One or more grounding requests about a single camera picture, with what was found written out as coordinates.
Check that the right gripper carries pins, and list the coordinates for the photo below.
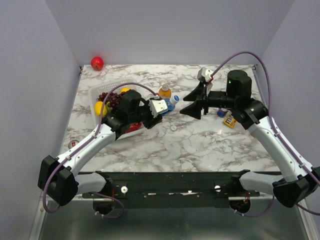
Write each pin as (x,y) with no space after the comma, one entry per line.
(194,109)

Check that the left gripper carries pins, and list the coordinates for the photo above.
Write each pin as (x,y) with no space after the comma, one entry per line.
(154,119)

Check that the blue water bottle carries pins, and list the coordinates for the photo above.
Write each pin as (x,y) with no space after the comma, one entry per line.
(171,103)

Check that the tall orange juice bottle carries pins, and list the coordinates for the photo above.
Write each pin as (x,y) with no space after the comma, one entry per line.
(165,91)

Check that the white bottle cap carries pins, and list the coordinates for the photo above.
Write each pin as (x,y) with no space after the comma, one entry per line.
(173,128)

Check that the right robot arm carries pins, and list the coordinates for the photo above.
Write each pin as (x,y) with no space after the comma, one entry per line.
(298,178)

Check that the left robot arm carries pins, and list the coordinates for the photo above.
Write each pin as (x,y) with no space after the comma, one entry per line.
(60,177)

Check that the Red Bull can right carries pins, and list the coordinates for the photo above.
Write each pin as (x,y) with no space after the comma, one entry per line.
(221,113)

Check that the red bull can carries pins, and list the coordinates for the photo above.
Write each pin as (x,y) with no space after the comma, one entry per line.
(221,113)
(72,143)

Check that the red dragon fruit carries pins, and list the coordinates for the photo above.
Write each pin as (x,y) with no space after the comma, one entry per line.
(134,127)

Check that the yellow orange fruit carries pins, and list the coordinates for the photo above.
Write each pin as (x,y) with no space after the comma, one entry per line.
(124,90)

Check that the yellow M&M's candy pack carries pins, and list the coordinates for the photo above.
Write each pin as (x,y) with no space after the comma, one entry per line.
(230,121)

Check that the dark red grape bunch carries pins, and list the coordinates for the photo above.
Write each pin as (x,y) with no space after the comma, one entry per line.
(113,101)

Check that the yellow lemon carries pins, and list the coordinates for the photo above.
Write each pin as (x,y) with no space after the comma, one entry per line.
(100,109)

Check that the white plastic basket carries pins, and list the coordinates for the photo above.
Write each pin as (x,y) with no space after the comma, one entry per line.
(105,87)

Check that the red apple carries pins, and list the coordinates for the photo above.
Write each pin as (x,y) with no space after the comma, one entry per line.
(97,63)

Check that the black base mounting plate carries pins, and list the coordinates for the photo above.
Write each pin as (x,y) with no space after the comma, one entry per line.
(142,190)

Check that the Red Bull can left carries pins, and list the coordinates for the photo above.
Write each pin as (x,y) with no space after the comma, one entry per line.
(72,143)

